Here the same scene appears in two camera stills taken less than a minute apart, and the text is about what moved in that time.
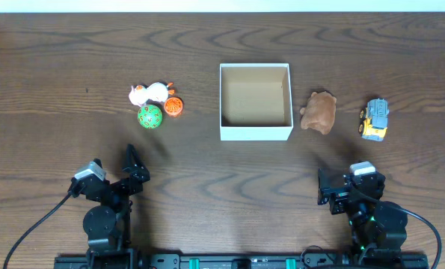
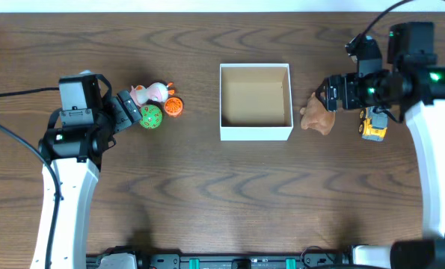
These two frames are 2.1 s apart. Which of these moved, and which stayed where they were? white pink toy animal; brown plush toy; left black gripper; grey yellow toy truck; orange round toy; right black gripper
Moved: right black gripper; left black gripper
Stayed: orange round toy; brown plush toy; grey yellow toy truck; white pink toy animal
